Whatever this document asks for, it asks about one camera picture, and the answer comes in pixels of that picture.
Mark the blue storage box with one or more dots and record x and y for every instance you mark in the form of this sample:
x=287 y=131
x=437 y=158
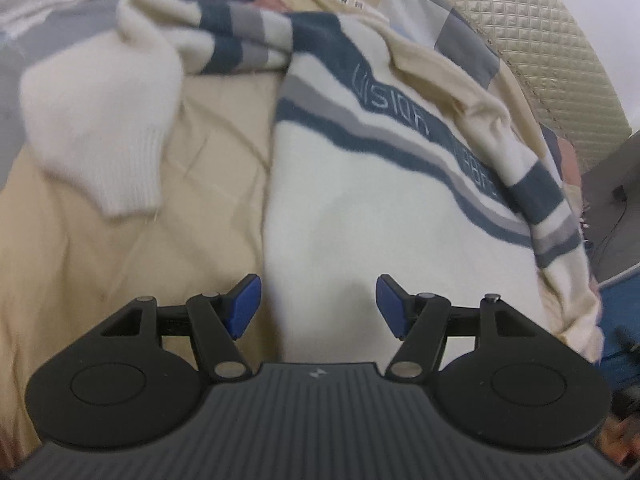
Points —
x=619 y=323

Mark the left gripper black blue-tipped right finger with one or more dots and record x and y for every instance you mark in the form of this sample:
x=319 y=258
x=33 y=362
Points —
x=496 y=375

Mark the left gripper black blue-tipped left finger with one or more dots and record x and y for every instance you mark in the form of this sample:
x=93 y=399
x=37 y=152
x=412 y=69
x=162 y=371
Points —
x=142 y=371

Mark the grey bedside cabinet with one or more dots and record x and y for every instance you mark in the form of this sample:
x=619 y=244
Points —
x=611 y=193

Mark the cream quilted headboard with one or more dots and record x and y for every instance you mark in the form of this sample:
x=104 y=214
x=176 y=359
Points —
x=558 y=70

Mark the cream blue-striped fuzzy sweater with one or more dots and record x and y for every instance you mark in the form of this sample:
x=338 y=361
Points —
x=379 y=155

